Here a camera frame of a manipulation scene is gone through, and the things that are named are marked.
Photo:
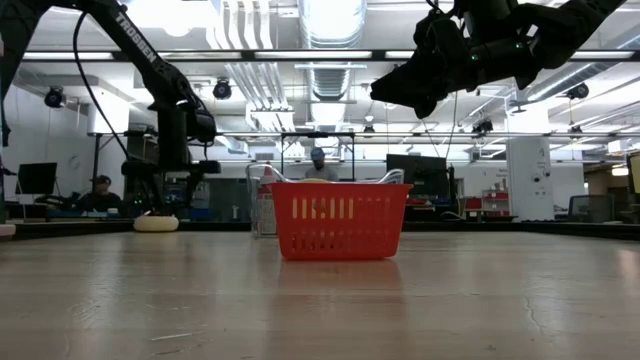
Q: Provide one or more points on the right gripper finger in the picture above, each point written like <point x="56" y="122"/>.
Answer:
<point x="410" y="90"/>

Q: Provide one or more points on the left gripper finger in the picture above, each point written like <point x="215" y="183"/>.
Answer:
<point x="152" y="195"/>
<point x="192" y="187"/>

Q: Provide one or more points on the yellow-orange toy donut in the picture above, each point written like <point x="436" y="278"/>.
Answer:
<point x="155" y="224"/>
<point x="322" y="208"/>

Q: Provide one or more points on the dark red colouring bottle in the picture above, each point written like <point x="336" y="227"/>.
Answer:
<point x="265" y="215"/>

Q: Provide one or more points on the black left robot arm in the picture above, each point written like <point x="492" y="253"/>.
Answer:
<point x="135" y="42"/>

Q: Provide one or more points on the person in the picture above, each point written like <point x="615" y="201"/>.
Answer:
<point x="100" y="200"/>
<point x="320" y="167"/>

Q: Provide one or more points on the clear plastic bin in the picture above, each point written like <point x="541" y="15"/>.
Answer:
<point x="250" y="200"/>

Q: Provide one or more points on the large black monitor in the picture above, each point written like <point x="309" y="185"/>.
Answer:
<point x="415" y="172"/>

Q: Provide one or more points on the white pillar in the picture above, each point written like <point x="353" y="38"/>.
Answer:
<point x="530" y="170"/>

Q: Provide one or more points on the computer monitor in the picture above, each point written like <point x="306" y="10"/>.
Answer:
<point x="36" y="178"/>

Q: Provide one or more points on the red plastic basket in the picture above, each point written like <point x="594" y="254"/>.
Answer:
<point x="345" y="191"/>

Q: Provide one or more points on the shelf with red bins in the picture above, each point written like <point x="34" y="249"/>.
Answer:
<point x="495" y="200"/>

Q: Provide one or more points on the black mesh office chair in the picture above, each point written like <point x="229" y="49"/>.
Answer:
<point x="592" y="207"/>

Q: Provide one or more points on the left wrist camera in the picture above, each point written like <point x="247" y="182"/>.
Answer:
<point x="204" y="125"/>

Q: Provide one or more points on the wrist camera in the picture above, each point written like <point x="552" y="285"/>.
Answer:
<point x="204" y="125"/>
<point x="442" y="37"/>

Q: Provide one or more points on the black overhead frame crossbar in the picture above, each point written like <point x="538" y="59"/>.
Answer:
<point x="378" y="55"/>

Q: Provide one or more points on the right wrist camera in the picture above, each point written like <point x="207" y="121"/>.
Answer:
<point x="442" y="37"/>

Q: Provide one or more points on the black ceiling camera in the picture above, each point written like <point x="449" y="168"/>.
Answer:
<point x="54" y="97"/>
<point x="222" y="90"/>
<point x="578" y="91"/>
<point x="482" y="126"/>

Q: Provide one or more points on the distant black station frame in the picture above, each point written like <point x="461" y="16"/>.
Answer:
<point x="95" y="150"/>
<point x="317" y="134"/>

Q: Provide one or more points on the silver ventilation duct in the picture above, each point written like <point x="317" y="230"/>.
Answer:
<point x="330" y="80"/>

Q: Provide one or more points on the black aluminium table frame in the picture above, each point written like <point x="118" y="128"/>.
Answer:
<point x="475" y="227"/>

